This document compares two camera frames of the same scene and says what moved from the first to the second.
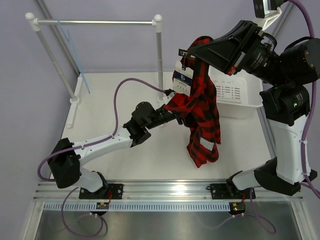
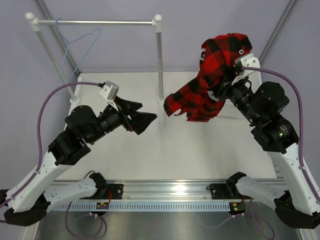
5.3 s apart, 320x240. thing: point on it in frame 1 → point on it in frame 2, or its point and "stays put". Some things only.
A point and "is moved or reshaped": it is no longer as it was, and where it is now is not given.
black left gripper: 178,119 → 140,121
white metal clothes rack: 34,24 stays put
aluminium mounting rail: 165,190 stays put
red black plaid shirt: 194,100 is moved or reshaped
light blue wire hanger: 69,43 → 73,41
